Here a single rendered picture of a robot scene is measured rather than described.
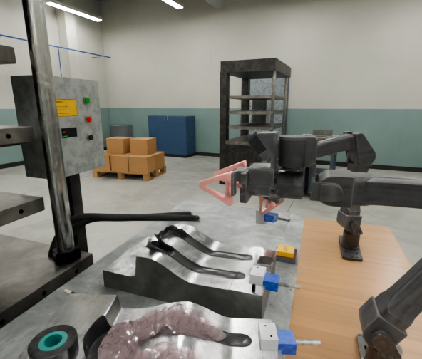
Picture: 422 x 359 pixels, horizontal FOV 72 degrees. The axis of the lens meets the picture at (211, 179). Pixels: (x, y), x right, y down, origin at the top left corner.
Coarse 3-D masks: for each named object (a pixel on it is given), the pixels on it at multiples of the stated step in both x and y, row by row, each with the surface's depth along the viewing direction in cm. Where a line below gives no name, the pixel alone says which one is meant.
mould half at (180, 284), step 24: (144, 240) 111; (168, 240) 94; (120, 264) 94; (144, 264) 84; (168, 264) 83; (216, 264) 89; (240, 264) 88; (120, 288) 90; (144, 288) 87; (168, 288) 83; (192, 288) 80; (216, 288) 78; (240, 288) 76; (264, 288) 76; (216, 312) 80; (240, 312) 77
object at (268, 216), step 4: (264, 208) 116; (256, 212) 114; (268, 212) 115; (272, 212) 114; (256, 216) 114; (260, 216) 113; (264, 216) 112; (268, 216) 111; (272, 216) 110; (276, 216) 112; (256, 220) 114; (260, 220) 113; (264, 220) 113; (268, 220) 112; (272, 220) 111; (276, 220) 112; (284, 220) 109; (288, 220) 108
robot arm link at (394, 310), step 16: (416, 272) 54; (400, 288) 56; (416, 288) 54; (368, 304) 62; (384, 304) 57; (400, 304) 55; (416, 304) 54; (368, 320) 58; (384, 320) 56; (400, 320) 55; (368, 336) 58; (400, 336) 56
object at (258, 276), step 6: (252, 270) 80; (258, 270) 80; (264, 270) 80; (252, 276) 78; (258, 276) 78; (264, 276) 79; (270, 276) 79; (276, 276) 79; (252, 282) 78; (258, 282) 78; (264, 282) 78; (270, 282) 77; (276, 282) 77; (282, 282) 78; (270, 288) 78; (276, 288) 77
